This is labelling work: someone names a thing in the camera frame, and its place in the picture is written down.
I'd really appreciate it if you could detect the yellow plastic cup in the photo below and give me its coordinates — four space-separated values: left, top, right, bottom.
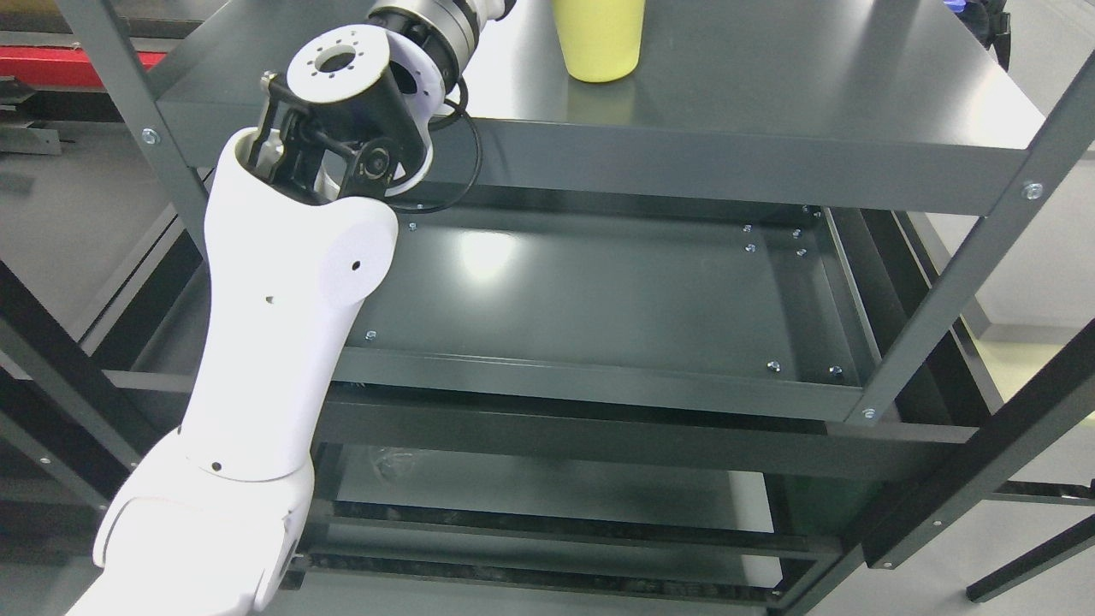
551 1 646 83

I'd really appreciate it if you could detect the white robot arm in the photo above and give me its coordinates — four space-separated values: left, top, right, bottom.
69 1 512 615

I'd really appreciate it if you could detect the dark metal shelf rack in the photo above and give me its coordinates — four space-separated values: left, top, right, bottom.
0 0 1095 616

